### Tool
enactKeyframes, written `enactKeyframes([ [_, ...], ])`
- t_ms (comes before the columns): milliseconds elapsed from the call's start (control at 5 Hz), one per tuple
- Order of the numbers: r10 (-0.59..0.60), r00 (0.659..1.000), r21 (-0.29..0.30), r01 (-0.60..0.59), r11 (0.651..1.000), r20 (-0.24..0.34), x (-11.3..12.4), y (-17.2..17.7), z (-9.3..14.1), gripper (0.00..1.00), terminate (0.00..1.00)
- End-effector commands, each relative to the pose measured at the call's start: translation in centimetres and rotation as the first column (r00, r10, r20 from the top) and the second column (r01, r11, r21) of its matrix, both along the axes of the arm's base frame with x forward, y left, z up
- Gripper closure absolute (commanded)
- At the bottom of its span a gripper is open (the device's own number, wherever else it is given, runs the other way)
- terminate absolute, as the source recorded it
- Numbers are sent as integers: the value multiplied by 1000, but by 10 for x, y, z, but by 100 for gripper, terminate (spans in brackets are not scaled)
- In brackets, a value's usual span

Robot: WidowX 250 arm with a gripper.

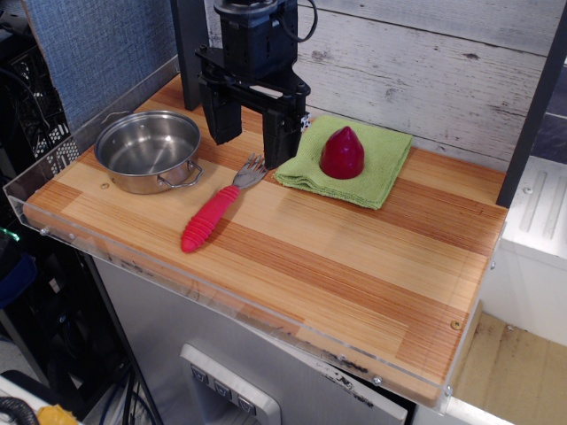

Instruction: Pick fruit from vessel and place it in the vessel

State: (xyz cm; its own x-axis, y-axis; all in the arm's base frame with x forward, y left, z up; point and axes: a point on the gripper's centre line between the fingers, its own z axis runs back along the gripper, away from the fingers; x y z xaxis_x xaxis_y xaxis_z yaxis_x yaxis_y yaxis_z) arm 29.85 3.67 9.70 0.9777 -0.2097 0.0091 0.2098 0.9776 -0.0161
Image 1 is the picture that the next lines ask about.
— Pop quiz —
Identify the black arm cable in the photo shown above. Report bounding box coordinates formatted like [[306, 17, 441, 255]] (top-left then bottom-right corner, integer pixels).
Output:
[[278, 0, 319, 43]]

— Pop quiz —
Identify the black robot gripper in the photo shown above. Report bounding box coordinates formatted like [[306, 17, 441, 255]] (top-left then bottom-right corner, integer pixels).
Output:
[[196, 45, 311, 169]]

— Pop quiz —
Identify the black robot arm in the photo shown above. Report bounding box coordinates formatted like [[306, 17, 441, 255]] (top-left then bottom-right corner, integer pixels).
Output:
[[196, 1, 311, 169]]

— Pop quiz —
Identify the red toy strawberry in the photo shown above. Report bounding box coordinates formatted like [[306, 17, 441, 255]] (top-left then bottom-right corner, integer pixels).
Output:
[[319, 126, 365, 180]]

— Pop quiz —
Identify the stainless steel pot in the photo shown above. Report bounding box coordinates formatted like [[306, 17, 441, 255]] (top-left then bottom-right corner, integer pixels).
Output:
[[94, 111, 203, 195]]

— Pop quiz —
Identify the dark vertical post right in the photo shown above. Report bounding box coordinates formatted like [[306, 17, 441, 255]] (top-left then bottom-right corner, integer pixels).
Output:
[[496, 1, 566, 208]]

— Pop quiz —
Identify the green folded cloth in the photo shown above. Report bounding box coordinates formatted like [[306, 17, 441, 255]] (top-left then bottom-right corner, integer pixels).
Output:
[[275, 116, 412, 210]]

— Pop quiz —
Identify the dark vertical post left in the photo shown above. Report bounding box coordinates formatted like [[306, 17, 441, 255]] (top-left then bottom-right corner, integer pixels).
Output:
[[170, 0, 209, 111]]

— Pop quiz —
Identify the white toy sink counter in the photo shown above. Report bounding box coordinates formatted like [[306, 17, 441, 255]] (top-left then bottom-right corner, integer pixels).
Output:
[[479, 157, 566, 345]]

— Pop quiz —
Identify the dark vertical post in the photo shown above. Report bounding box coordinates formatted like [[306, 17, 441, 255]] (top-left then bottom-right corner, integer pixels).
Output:
[[496, 1, 566, 208], [170, 0, 209, 111]]

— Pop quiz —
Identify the clear acrylic table guard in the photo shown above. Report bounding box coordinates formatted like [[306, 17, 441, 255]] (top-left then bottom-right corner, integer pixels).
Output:
[[2, 57, 509, 415]]

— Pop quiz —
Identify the black plastic crate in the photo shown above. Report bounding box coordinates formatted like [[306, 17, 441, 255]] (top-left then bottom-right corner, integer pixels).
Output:
[[1, 31, 70, 164]]

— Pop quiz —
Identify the fork with red handle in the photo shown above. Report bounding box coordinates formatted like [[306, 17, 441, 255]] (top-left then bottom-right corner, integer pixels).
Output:
[[181, 154, 268, 253]]

